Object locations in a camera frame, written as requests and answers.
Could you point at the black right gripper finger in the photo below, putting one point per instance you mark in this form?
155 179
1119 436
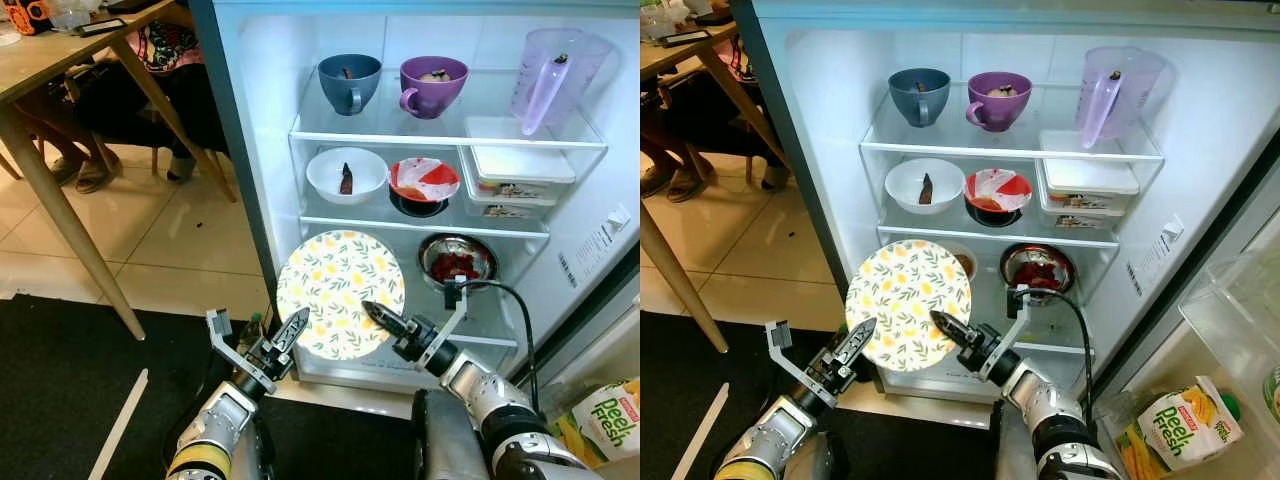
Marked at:
385 320
955 330

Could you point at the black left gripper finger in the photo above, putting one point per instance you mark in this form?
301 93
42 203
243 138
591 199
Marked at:
290 332
857 342

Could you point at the white lemon leaf pattern plate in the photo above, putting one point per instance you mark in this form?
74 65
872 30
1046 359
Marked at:
340 290
905 300

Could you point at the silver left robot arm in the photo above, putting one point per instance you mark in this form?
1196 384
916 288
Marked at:
770 445
215 430

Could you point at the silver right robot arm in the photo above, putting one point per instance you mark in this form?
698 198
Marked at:
1060 410
490 395

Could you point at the glass fridge shelf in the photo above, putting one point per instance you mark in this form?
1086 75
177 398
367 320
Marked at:
340 222
450 130
500 340
1070 350
1020 142
1090 240

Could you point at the white fridge label sticker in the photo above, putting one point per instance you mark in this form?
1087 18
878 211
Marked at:
1148 265
585 255

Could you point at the grey fridge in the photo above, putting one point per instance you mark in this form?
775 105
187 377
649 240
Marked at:
850 60
280 60

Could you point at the green capped water bottle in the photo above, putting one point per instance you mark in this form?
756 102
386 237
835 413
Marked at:
250 330

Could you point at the orange round food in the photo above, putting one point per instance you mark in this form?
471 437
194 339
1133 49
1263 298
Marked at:
963 266

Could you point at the small white plate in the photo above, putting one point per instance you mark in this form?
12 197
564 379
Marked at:
975 258

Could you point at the grey left robot leg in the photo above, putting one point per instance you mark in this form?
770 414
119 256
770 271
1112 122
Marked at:
262 455
825 458

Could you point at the grey robot leg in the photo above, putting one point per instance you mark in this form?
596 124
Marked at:
1015 445
825 458
262 455
450 440

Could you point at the steel bowl with red food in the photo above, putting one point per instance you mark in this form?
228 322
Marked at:
457 262
1038 270

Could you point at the grey right robot leg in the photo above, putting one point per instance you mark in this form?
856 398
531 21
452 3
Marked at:
1015 445
450 440

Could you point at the white floor strip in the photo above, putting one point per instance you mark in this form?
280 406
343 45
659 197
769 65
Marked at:
120 425
700 430

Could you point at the dark brown food piece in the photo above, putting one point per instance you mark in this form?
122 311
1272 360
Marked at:
925 190
346 180

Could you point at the black bowl red white cover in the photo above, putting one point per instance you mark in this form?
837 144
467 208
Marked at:
425 180
998 190

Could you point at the black floor mat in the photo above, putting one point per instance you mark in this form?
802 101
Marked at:
660 400
60 400

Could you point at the wooden table leg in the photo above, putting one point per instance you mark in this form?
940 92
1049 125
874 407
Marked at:
70 220
683 280
745 107
170 117

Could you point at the large white lidded container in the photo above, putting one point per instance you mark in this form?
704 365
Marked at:
1090 177
525 165

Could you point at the corn print juice carton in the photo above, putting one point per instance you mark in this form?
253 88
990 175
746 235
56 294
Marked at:
600 420
1185 425

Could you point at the purple mug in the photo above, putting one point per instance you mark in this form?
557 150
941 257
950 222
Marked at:
435 88
1000 102

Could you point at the person in pink shirt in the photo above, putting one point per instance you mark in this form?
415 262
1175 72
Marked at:
740 140
150 110

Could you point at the slate blue mug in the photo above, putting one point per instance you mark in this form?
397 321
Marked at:
920 98
350 85

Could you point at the clear purple pitcher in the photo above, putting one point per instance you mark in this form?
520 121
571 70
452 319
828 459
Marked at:
560 75
1125 90

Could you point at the clear plastic cup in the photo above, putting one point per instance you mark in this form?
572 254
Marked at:
68 12
665 12

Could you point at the orange black handheld fan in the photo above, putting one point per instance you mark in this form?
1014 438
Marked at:
25 15

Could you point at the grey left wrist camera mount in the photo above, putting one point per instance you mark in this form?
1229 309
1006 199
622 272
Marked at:
228 345
790 358

